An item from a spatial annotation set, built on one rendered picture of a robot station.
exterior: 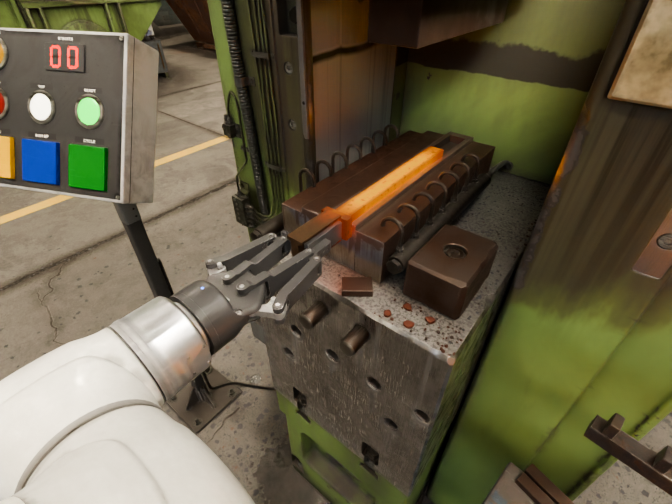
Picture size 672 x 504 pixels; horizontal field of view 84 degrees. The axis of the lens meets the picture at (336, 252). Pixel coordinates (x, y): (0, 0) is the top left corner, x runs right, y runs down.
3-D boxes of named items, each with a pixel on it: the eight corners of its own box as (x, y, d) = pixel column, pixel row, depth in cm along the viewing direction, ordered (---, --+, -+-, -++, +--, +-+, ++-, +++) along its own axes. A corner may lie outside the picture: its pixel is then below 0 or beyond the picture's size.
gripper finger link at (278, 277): (232, 284, 41) (240, 291, 40) (309, 241, 47) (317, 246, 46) (238, 309, 43) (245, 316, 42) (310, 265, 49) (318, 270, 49)
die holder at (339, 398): (408, 498, 73) (453, 362, 45) (272, 388, 91) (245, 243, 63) (506, 325, 107) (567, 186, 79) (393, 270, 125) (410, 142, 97)
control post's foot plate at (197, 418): (196, 437, 128) (190, 424, 122) (161, 400, 139) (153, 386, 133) (245, 392, 141) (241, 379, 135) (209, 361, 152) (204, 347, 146)
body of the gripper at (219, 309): (175, 331, 43) (238, 287, 49) (221, 371, 39) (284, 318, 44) (155, 284, 38) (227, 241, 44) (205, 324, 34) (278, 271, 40)
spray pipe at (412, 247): (399, 279, 53) (402, 263, 51) (383, 271, 54) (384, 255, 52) (489, 187, 73) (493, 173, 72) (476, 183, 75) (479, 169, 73)
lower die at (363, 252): (380, 284, 55) (384, 238, 50) (284, 235, 65) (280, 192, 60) (486, 180, 81) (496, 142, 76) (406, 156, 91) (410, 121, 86)
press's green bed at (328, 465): (387, 559, 102) (407, 496, 73) (289, 467, 120) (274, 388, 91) (468, 409, 136) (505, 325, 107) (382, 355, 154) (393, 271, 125)
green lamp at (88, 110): (91, 129, 63) (80, 103, 60) (79, 123, 65) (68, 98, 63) (109, 124, 65) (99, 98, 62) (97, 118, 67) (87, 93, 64)
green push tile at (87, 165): (103, 191, 64) (104, 147, 63) (67, 186, 66) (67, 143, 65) (111, 191, 66) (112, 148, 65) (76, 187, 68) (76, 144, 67)
